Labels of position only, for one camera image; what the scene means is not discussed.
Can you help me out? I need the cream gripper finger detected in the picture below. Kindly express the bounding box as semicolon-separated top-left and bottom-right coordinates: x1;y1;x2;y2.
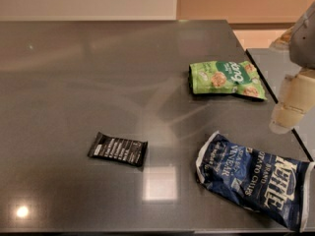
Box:
269;68;315;134
270;28;292;50

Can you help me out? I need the blue kettle chip bag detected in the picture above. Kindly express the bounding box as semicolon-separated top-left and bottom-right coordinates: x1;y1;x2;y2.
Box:
196;132;314;232

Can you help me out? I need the green rice chip bag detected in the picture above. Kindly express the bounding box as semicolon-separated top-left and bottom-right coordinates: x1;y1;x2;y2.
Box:
189;61;266;100

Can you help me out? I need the grey side table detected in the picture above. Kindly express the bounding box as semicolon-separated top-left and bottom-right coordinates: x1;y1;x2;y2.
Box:
246;48;315;159

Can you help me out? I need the black snack bar wrapper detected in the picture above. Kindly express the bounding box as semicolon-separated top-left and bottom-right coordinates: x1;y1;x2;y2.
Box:
88;132;148;167

